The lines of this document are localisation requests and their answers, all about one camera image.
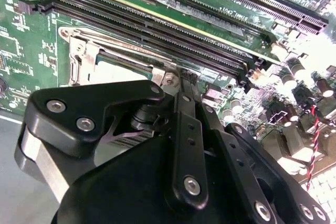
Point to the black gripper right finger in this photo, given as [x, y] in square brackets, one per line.
[236, 161]

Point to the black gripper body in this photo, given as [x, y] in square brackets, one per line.
[126, 195]

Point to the silver CPU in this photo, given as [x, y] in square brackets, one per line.
[123, 69]

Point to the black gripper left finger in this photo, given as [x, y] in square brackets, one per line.
[65, 119]

